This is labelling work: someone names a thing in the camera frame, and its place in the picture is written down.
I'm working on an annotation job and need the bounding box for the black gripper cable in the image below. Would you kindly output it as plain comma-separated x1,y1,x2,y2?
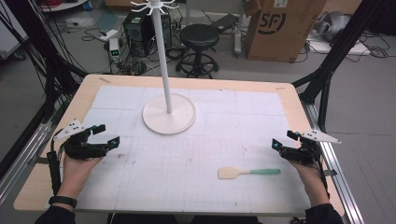
316,153,332,200
47,133,64,196

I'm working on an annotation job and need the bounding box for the grey bag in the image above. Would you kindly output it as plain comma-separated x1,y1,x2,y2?
313,10,352,42

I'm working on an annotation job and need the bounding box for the white hook stand rack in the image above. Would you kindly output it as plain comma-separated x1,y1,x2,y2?
130,0,197,136

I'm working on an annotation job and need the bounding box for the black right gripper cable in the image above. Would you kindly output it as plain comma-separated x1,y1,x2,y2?
316,153,332,200

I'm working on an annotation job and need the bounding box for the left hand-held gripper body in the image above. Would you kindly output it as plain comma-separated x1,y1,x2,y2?
53,119,110,161

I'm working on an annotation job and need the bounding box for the large cardboard box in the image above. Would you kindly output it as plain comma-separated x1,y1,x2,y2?
243,0,329,63

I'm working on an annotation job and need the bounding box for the person's right hand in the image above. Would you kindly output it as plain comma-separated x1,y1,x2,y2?
287,160,328,195

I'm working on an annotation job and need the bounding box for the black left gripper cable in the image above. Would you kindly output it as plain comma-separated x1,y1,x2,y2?
47,133,64,196

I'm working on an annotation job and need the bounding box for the black metal frame stand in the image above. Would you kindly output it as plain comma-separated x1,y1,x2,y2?
291,0,388,134
0,0,89,181

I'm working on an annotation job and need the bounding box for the white device with green display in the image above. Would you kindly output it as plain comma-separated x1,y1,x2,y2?
108,37,121,63

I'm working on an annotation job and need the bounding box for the black round stool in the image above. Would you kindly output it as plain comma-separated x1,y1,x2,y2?
175,23,220,79

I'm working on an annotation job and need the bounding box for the person's left hand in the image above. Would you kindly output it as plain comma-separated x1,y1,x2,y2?
57,156,104,201

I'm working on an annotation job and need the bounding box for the white power strip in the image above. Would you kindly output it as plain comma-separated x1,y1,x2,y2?
98,29,120,42

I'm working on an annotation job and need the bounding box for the white metal post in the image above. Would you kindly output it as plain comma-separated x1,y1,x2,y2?
233,0,246,58

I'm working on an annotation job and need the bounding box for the black computer tower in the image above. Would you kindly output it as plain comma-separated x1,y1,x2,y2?
122,11,173,59

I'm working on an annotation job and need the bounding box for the white grid mat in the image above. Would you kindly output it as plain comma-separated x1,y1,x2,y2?
46,85,313,217

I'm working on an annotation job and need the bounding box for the aluminium rail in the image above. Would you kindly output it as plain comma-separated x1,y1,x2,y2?
0,121,53,204
299,101,366,224

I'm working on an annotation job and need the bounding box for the wooden spatula with green handle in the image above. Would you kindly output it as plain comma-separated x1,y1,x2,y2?
217,166,282,180

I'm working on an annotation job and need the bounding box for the black wristband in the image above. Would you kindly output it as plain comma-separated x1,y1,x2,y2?
48,195,78,209

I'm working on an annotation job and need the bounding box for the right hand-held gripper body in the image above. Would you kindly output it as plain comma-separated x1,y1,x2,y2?
278,129,342,166

